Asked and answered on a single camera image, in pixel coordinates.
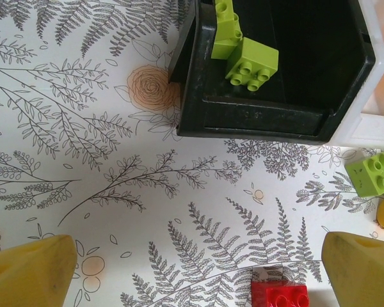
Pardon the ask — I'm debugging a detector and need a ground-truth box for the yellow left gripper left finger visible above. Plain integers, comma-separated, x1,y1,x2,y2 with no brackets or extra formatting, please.
0,234,77,307

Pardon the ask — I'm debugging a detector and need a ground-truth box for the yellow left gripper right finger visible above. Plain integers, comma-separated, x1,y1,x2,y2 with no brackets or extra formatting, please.
321,232,384,307

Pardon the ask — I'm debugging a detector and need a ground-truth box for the red lego brick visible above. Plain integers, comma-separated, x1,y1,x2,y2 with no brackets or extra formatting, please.
250,280,309,307

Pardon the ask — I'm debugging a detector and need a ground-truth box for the white plastic bin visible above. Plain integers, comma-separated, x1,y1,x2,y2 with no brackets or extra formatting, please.
330,0,384,150

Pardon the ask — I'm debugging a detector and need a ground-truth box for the black plastic bin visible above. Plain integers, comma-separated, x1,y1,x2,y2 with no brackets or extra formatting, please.
167,0,377,145

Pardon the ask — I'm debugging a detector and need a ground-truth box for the long green lego brick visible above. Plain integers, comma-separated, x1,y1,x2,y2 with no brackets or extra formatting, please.
210,0,244,61

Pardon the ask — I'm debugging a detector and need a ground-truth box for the floral patterned table cover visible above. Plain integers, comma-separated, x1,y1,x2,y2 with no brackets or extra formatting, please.
0,0,384,307

